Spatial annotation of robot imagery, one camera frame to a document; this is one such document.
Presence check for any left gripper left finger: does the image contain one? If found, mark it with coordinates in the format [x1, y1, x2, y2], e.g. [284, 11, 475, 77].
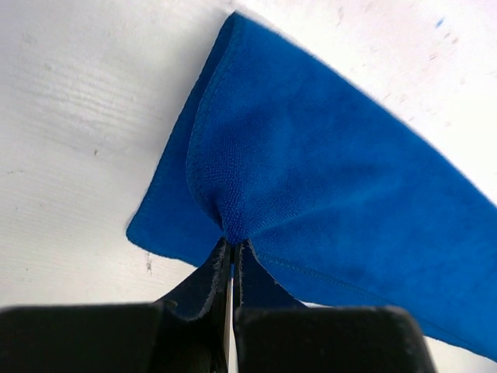
[153, 238, 231, 372]

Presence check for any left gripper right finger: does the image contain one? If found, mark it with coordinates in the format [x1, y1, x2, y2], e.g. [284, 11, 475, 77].
[233, 240, 307, 372]

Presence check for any blue towel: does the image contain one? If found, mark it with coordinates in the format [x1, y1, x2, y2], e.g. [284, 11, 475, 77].
[126, 13, 496, 359]

